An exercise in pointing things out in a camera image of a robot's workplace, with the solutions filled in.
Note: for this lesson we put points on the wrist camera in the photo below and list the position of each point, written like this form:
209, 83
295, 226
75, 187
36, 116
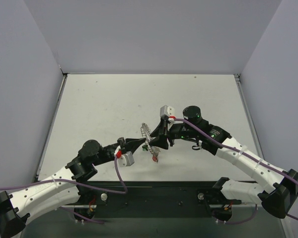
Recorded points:
167, 112
126, 159

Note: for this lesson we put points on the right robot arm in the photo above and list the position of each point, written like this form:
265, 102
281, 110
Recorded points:
274, 189

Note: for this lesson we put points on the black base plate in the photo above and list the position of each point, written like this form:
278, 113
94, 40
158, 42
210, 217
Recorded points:
149, 199

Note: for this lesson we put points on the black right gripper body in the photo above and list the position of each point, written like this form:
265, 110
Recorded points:
166, 131

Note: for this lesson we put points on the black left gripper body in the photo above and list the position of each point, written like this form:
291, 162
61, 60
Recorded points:
122, 145

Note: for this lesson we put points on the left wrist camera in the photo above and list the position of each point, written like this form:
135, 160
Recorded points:
126, 159

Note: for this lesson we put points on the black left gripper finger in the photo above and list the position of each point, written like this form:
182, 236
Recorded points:
132, 146
133, 139

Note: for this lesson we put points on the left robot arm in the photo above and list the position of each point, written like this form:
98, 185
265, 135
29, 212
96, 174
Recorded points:
21, 205

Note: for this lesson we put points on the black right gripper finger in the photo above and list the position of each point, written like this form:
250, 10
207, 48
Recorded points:
160, 130
160, 142

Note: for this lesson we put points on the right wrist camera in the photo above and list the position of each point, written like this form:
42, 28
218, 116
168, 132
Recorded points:
167, 112

